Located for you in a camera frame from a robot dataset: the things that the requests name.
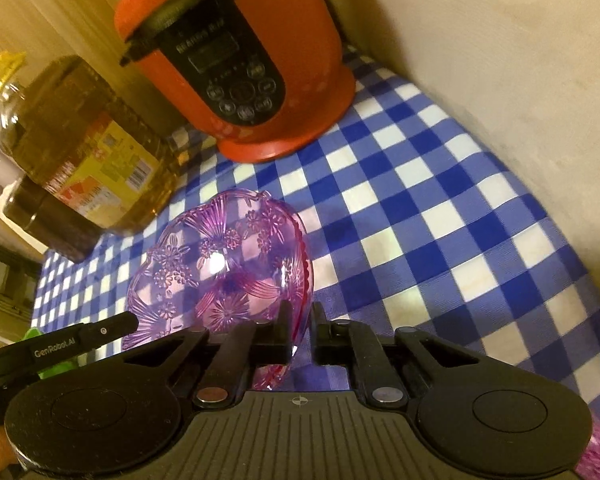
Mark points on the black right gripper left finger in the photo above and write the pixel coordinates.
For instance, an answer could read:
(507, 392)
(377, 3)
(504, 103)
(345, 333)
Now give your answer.
(239, 354)

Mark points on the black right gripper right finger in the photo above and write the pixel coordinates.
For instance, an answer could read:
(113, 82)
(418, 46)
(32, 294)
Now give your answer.
(354, 346)

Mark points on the blue white checkered tablecloth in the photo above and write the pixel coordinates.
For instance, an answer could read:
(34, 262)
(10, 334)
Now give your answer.
(410, 222)

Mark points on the dark brown tin canister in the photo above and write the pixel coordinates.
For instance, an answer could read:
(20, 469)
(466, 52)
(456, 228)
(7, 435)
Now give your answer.
(50, 221)

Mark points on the dark wooden shelf rack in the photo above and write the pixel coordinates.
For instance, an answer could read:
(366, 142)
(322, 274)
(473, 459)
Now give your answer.
(18, 282)

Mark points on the large cooking oil bottle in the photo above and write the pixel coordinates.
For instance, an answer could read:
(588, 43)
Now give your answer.
(72, 135)

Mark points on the red electric pressure cooker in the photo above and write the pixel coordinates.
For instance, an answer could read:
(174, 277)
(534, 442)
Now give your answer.
(262, 77)

